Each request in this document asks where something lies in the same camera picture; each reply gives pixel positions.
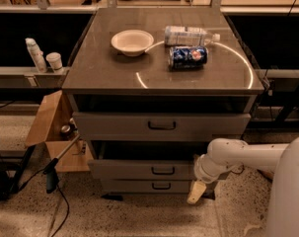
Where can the grey bottom drawer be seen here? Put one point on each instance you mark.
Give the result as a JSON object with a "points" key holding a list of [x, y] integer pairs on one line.
{"points": [[145, 187]]}

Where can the white spray bottle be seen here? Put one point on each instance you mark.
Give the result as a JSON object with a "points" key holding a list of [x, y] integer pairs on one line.
{"points": [[36, 55]]}

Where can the grey top drawer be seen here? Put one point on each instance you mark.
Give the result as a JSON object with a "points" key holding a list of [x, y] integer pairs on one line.
{"points": [[159, 127]]}

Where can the open cardboard box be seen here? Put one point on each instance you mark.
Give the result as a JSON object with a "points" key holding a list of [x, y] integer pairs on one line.
{"points": [[54, 112]]}

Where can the grey drawer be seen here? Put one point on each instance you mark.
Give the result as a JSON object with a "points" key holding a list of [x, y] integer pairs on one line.
{"points": [[139, 160], [159, 127], [145, 187]]}

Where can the grey drawer cabinet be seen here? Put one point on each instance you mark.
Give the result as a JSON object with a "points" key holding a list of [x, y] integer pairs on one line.
{"points": [[103, 80]]}

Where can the blue soda can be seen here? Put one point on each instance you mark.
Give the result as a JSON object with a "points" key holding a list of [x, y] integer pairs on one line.
{"points": [[187, 57]]}

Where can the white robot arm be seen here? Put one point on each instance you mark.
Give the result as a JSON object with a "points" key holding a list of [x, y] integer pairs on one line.
{"points": [[282, 160]]}

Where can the white paper bowl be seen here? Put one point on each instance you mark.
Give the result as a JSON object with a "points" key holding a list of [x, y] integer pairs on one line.
{"points": [[132, 42]]}

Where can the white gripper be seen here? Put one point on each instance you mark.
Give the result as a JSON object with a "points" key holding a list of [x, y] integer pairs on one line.
{"points": [[204, 171]]}

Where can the metal can in box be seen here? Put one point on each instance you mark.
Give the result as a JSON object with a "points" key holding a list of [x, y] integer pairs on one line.
{"points": [[65, 130]]}

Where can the clear plastic water bottle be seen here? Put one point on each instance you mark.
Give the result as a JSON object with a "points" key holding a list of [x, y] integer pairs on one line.
{"points": [[191, 36]]}

